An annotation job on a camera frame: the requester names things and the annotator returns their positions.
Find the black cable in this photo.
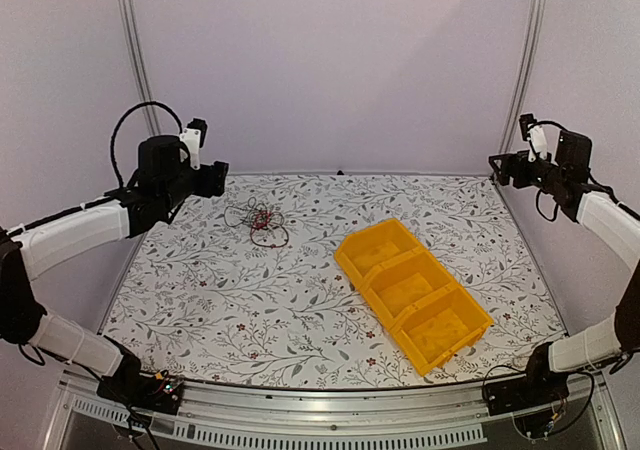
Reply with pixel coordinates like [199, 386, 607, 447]
[223, 203, 274, 231]

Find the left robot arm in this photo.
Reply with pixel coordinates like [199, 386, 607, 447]
[1, 118, 229, 404]

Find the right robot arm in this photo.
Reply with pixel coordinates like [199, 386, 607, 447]
[488, 114, 639, 406]

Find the floral table mat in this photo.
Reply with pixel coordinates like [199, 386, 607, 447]
[103, 175, 565, 389]

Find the yellow three-compartment bin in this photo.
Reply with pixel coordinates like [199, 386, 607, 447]
[334, 219, 493, 376]

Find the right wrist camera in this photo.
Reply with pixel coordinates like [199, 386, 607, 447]
[519, 113, 548, 163]

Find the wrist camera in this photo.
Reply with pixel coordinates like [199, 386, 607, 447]
[519, 113, 548, 163]
[179, 118, 208, 170]

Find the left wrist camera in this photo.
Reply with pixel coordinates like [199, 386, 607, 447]
[179, 118, 208, 170]

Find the right aluminium frame post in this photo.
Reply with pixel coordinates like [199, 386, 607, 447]
[499, 0, 546, 153]

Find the aluminium frame post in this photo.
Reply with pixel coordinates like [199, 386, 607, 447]
[499, 0, 546, 153]
[112, 0, 162, 139]

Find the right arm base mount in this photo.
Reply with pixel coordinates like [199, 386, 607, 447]
[481, 343, 596, 441]

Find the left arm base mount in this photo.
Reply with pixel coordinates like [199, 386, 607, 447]
[97, 338, 184, 415]

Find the left aluminium frame post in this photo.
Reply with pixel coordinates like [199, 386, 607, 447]
[112, 0, 162, 139]

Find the aluminium front rail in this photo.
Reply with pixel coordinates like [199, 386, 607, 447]
[43, 372, 629, 449]

